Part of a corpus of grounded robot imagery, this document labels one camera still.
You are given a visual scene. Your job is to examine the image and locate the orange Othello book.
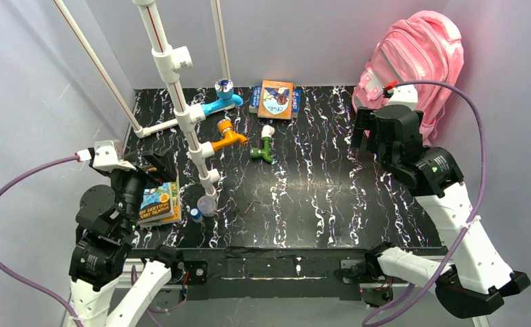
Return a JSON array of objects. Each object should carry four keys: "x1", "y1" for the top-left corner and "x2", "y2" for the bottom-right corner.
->
[{"x1": 258, "y1": 80, "x2": 294, "y2": 120}]

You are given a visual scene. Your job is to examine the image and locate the small blue capped bottle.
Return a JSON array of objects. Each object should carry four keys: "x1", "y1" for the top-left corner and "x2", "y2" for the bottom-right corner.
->
[{"x1": 189, "y1": 208, "x2": 204, "y2": 223}]

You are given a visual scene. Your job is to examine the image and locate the clear plastic cup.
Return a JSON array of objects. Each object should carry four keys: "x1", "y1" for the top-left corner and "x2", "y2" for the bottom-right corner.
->
[{"x1": 197, "y1": 195, "x2": 217, "y2": 217}]

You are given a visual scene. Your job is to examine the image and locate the pink student backpack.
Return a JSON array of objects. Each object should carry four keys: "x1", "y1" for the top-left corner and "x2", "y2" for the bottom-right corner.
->
[{"x1": 352, "y1": 10, "x2": 464, "y2": 145}]

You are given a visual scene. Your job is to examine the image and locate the bent brown allen key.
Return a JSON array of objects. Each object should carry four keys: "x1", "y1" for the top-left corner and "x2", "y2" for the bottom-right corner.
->
[{"x1": 244, "y1": 200, "x2": 261, "y2": 214}]

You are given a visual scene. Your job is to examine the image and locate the white PVC pipe frame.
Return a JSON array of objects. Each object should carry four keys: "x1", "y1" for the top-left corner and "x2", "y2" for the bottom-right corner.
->
[{"x1": 54, "y1": 0, "x2": 221, "y2": 199}]

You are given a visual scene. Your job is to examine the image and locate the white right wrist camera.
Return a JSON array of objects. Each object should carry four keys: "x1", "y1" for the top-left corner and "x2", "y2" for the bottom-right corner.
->
[{"x1": 383, "y1": 82, "x2": 419, "y2": 110}]

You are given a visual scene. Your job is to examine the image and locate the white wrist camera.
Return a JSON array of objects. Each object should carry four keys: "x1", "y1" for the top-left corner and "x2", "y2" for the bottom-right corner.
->
[
  {"x1": 383, "y1": 82, "x2": 419, "y2": 110},
  {"x1": 75, "y1": 140, "x2": 136, "y2": 173}
]

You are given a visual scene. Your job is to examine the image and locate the black front mounting rail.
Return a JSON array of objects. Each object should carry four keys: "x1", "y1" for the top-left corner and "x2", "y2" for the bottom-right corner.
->
[{"x1": 125, "y1": 245, "x2": 446, "y2": 302}]

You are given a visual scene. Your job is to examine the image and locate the blue plastic tap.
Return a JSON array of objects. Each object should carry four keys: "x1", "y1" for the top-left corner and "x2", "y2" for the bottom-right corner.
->
[{"x1": 202, "y1": 78, "x2": 243, "y2": 116}]

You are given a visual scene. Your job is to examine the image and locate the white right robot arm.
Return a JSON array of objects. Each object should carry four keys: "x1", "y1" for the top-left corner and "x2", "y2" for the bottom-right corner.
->
[{"x1": 352, "y1": 104, "x2": 530, "y2": 319}]

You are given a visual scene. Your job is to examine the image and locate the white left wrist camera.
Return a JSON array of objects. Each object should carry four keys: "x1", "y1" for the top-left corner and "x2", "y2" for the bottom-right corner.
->
[{"x1": 75, "y1": 140, "x2": 136, "y2": 173}]

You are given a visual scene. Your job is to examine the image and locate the blue Treehouse book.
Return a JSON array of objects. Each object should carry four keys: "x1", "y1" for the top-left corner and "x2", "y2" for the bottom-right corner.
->
[{"x1": 249, "y1": 86, "x2": 302, "y2": 118}]

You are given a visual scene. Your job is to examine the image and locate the orange plastic tap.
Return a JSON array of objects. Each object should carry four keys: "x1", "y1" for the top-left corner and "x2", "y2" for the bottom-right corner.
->
[{"x1": 211, "y1": 119, "x2": 249, "y2": 152}]

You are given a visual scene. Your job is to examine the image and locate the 104-Storey Treehouse book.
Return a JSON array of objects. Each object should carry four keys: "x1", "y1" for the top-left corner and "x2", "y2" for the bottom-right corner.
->
[{"x1": 138, "y1": 182, "x2": 174, "y2": 225}]

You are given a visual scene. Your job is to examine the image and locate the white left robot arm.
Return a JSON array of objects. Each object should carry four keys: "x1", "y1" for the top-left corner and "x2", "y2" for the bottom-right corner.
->
[{"x1": 69, "y1": 140, "x2": 184, "y2": 326}]

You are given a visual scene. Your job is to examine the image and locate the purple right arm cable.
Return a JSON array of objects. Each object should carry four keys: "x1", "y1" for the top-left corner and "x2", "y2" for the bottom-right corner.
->
[{"x1": 362, "y1": 81, "x2": 487, "y2": 327}]

